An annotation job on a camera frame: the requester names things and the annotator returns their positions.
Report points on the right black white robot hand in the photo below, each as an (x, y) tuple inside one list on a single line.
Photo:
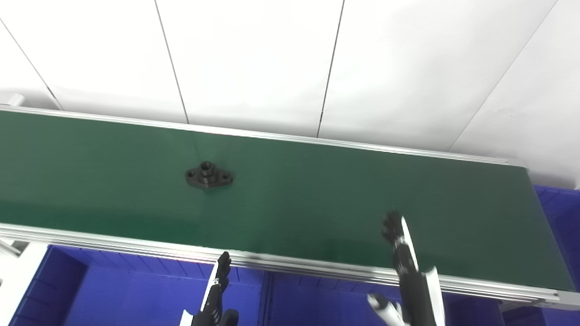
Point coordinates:
[(414, 285)]

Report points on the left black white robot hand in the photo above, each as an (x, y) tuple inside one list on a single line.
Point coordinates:
[(213, 303)]

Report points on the black flanged machine part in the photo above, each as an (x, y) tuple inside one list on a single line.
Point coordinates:
[(208, 176)]

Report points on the blue plastic bin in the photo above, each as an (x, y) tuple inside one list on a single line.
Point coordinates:
[(559, 213), (127, 294), (326, 301)]

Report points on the green conveyor belt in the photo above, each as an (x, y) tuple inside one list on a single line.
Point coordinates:
[(136, 246), (317, 203)]

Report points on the white flat panel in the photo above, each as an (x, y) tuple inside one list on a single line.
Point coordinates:
[(18, 280)]

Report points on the small white box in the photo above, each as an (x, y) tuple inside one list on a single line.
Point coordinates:
[(11, 98)]

